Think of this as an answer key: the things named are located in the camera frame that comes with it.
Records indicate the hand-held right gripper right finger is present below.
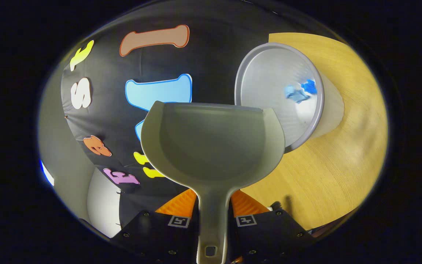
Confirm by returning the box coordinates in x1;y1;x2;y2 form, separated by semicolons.
229;190;316;264

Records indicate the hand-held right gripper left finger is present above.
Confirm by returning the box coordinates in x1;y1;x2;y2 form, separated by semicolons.
110;189;200;264

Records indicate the white dustpan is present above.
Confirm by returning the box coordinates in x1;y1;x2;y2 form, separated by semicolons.
140;101;286;264

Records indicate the light blue paper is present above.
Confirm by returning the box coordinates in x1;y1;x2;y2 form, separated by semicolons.
284;84;308;103

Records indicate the white garbage bin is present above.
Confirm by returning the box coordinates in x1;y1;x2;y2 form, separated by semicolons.
234;42;344;154

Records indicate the dark blue paper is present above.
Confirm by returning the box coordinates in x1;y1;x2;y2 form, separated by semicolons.
301;79;318;96

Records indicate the wooden desktop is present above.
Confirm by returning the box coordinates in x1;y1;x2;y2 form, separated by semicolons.
240;32;389;231

